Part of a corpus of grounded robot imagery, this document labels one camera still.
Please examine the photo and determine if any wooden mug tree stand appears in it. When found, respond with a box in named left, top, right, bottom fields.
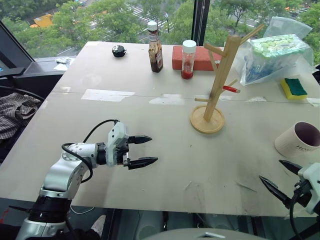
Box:
left=189, top=23, right=266, bottom=135

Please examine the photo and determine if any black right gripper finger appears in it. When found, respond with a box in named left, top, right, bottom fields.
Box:
left=258, top=175, right=293, bottom=209
left=278, top=159, right=304, bottom=176

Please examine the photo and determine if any clear plastic bag with contents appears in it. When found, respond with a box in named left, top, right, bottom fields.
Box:
left=234, top=15, right=315, bottom=88

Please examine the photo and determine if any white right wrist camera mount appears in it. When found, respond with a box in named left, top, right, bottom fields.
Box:
left=298, top=162, right=320, bottom=215

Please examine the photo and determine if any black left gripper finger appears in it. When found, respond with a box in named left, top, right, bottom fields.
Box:
left=127, top=156, right=159, bottom=171
left=128, top=135, right=153, bottom=146

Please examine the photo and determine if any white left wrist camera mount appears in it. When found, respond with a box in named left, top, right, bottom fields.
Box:
left=104, top=121, right=130, bottom=167

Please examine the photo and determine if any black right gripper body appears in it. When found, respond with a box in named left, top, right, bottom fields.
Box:
left=293, top=179, right=314, bottom=208

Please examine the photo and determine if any brown sauce bottle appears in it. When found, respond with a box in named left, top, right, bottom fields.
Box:
left=147, top=20, right=165, bottom=74

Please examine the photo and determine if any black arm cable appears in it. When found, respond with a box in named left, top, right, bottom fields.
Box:
left=289, top=191, right=305, bottom=240
left=65, top=119, right=120, bottom=184

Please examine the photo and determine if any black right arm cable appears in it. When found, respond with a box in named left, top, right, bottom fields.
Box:
left=289, top=191, right=305, bottom=240

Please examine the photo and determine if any red brick block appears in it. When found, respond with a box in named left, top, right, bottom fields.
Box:
left=171, top=45, right=224, bottom=72

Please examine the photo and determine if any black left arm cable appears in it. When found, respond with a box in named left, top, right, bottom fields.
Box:
left=65, top=119, right=120, bottom=184

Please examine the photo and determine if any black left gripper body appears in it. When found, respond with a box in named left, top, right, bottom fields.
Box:
left=115, top=134, right=132, bottom=167

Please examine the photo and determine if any crumpled silver wrapper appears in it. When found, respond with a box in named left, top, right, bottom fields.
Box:
left=55, top=56, right=73, bottom=65

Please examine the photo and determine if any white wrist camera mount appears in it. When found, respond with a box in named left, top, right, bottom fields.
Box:
left=104, top=121, right=130, bottom=167
left=298, top=162, right=320, bottom=215

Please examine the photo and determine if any black window frame post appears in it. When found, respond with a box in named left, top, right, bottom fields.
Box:
left=190, top=0, right=210, bottom=47

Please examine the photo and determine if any white mug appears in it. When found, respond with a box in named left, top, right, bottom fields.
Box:
left=274, top=121, right=320, bottom=159

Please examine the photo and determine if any black round dotted object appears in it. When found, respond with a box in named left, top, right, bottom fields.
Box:
left=111, top=44, right=129, bottom=59

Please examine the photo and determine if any yellow and green sponge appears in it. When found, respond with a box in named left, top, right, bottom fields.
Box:
left=279, top=77, right=309, bottom=101

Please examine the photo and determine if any plaid checked cloth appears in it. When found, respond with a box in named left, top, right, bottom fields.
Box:
left=0, top=92, right=43, bottom=145

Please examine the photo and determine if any black monitor stand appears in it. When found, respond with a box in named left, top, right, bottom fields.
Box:
left=0, top=20, right=64, bottom=79

